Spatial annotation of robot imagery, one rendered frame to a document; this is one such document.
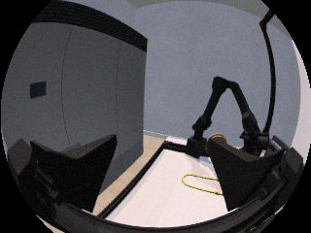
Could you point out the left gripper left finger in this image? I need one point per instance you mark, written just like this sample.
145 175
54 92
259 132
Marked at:
81 170

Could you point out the black rack frame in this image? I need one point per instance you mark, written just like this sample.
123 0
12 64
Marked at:
273 147

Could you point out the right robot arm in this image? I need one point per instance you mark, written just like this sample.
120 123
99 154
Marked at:
249 121

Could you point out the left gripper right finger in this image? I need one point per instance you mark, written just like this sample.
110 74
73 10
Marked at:
238 172

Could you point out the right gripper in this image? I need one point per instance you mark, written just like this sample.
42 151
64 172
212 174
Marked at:
250 151

